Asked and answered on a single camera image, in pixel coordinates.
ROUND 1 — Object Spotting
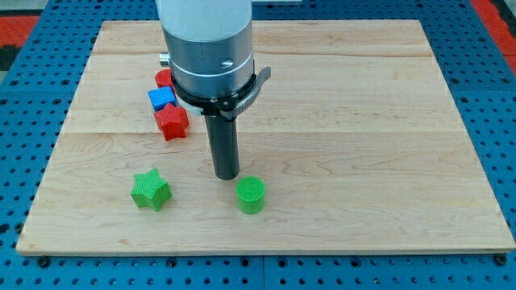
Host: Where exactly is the green cylinder block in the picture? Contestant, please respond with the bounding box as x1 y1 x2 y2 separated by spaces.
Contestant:
235 176 266 214

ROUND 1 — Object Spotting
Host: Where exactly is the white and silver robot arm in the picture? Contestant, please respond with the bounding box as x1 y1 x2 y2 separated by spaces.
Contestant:
156 0 254 98

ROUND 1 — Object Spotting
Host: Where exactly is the red star block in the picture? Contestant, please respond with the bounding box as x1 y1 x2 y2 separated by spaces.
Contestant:
154 103 189 141

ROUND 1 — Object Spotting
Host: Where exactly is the green star block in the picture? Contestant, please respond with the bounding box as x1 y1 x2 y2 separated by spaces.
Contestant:
131 168 173 212

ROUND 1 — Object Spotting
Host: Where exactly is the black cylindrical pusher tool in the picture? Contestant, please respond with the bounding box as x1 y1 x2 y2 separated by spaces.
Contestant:
205 116 239 180

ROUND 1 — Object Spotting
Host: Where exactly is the wooden board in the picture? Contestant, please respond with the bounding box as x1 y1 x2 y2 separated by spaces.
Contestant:
16 20 515 256

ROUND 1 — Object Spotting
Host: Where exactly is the blue cube block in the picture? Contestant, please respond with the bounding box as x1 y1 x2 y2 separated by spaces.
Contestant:
148 86 177 111

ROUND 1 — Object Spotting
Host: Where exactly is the red cylinder block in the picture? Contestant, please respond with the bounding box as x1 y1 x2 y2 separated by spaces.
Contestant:
154 68 173 89

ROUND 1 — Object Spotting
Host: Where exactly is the black tool clamp ring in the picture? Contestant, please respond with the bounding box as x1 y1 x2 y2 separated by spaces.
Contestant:
171 60 273 122

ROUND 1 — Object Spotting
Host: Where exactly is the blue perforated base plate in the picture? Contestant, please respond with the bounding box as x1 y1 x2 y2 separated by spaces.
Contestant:
1 1 515 289

